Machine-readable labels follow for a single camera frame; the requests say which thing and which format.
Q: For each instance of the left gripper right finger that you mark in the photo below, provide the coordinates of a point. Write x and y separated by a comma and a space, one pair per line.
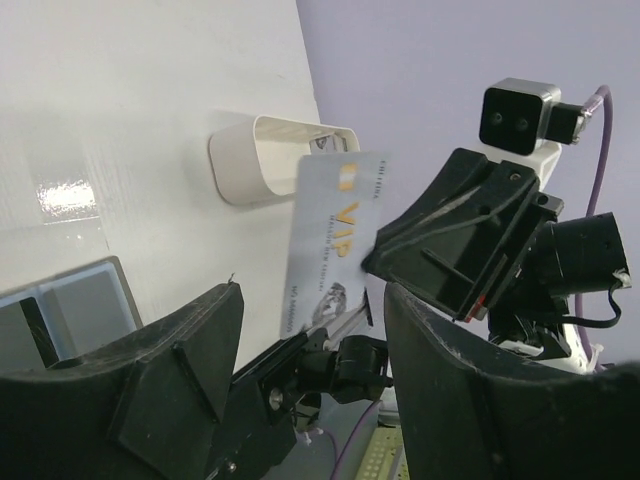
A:
471, 410

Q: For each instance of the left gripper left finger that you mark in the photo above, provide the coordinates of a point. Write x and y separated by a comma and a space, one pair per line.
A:
142, 407

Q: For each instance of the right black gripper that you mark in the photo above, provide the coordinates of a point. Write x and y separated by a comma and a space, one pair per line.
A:
449, 247

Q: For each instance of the grey card holder wallet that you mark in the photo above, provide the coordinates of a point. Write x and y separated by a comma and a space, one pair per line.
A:
84, 308

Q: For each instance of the silver VIP credit card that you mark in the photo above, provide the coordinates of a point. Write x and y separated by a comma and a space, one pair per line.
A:
334, 226

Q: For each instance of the black VIP credit card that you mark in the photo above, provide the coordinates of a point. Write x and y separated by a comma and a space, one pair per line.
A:
39, 331

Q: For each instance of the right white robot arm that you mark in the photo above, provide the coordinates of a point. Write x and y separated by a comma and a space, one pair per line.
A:
581, 357

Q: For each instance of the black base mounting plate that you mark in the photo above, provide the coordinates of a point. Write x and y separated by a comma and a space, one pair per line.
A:
258, 428

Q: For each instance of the white plastic tray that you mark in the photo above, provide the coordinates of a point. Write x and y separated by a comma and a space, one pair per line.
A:
256, 161

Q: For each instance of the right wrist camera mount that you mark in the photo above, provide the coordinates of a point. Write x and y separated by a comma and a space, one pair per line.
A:
526, 122

